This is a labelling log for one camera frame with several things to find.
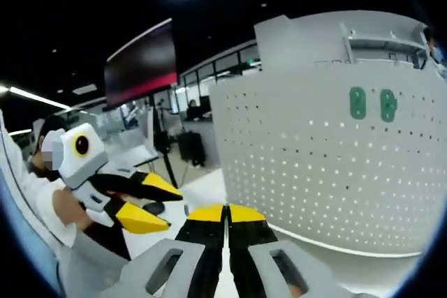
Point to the grey mesh office chair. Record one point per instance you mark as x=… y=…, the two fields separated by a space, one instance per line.
x=91 y=273

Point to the black computer monitor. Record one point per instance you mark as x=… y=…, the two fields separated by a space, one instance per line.
x=206 y=104

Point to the large hanging display screen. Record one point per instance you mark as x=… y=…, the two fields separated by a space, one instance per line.
x=139 y=67

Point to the grey perforated mounting plate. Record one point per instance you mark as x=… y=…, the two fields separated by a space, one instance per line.
x=314 y=190

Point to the green hook assembly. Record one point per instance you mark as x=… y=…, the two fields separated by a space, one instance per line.
x=387 y=104
x=358 y=102

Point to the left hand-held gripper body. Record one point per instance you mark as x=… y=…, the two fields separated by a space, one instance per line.
x=82 y=165

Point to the black suitcase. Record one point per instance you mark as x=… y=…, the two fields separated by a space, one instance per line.
x=192 y=148

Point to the person's left hand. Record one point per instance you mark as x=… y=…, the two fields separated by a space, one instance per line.
x=68 y=210

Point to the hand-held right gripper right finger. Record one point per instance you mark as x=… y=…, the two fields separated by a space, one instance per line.
x=251 y=263

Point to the person's torso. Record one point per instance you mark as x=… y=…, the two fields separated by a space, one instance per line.
x=15 y=179

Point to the white desk partition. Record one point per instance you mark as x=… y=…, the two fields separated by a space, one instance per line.
x=314 y=39

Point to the black tripod stand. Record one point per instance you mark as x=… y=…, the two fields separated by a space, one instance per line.
x=169 y=162

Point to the black computer mouse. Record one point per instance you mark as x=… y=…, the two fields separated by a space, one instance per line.
x=155 y=208

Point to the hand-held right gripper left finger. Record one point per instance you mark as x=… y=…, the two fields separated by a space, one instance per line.
x=202 y=259

